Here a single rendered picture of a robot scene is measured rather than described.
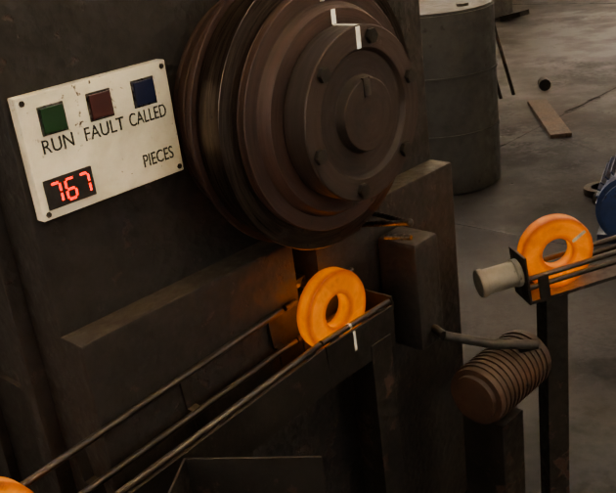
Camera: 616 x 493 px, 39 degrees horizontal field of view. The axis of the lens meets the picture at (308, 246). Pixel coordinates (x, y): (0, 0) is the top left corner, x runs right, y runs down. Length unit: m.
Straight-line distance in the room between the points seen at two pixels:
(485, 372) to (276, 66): 0.79
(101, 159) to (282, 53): 0.31
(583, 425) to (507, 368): 0.79
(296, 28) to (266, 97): 0.12
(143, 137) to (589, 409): 1.68
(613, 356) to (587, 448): 0.50
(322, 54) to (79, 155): 0.39
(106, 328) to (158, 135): 0.31
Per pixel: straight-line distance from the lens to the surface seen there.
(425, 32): 4.13
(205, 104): 1.33
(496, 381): 1.79
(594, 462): 2.45
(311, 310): 1.55
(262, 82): 1.32
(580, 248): 1.88
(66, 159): 1.31
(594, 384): 2.76
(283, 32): 1.35
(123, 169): 1.36
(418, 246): 1.71
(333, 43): 1.34
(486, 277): 1.81
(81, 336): 1.37
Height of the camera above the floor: 1.45
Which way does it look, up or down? 22 degrees down
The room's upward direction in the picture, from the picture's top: 7 degrees counter-clockwise
